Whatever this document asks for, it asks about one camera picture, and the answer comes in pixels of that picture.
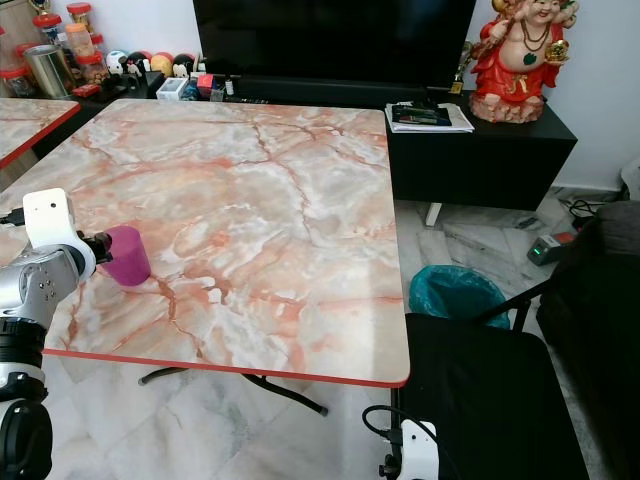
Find magenta plastic cup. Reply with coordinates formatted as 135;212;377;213
101;225;152;288

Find small white box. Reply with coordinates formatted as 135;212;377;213
156;77;190;102

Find steel canister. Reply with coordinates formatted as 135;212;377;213
24;44;76;100

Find small red box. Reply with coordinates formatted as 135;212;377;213
195;72;227;98

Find black flat television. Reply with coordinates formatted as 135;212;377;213
192;0;479;88

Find stack of magazines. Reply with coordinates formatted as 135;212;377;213
384;99;476;135

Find teal lined trash bin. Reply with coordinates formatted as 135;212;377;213
407;264;512;327

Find black chair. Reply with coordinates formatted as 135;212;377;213
388;280;593;480

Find power strip with green light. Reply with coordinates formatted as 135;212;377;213
526;231;578;267

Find red laughing buddha statue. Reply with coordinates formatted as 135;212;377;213
468;0;582;125

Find black sofa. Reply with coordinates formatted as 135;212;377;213
536;198;640;441

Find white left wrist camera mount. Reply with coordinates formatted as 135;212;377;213
23;187;102;283

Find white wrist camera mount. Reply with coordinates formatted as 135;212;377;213
398;419;442;480
23;187;102;283

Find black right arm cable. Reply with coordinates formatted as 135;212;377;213
362;404;405;480

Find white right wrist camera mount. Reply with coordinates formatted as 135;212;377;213
398;419;442;480

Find black floor cables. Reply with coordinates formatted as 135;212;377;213
558;194;604;223

